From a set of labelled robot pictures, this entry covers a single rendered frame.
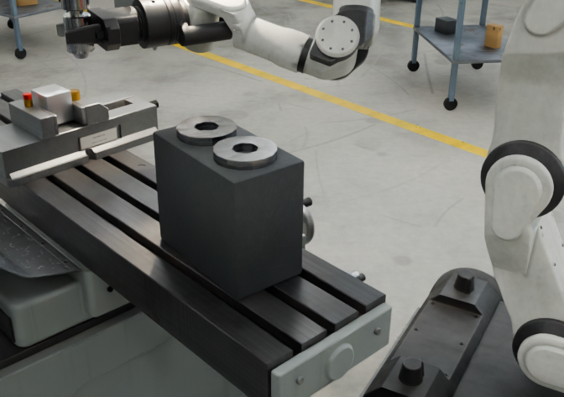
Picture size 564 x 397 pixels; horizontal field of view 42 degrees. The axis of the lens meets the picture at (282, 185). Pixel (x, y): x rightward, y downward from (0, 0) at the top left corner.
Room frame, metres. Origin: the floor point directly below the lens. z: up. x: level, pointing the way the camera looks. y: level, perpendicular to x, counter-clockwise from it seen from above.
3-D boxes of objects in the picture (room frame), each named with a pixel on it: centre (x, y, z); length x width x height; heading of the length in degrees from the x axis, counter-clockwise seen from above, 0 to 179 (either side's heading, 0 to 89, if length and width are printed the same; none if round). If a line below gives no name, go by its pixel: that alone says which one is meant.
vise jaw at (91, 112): (1.40, 0.41, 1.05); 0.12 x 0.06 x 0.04; 46
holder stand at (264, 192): (0.98, 0.08, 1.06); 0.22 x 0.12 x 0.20; 38
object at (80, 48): (1.26, 0.35, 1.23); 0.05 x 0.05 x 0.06
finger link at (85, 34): (1.23, 0.34, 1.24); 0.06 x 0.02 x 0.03; 120
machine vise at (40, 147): (1.38, 0.43, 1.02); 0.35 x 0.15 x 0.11; 136
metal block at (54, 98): (1.36, 0.45, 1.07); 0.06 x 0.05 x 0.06; 46
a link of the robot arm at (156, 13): (1.30, 0.27, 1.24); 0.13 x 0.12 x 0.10; 30
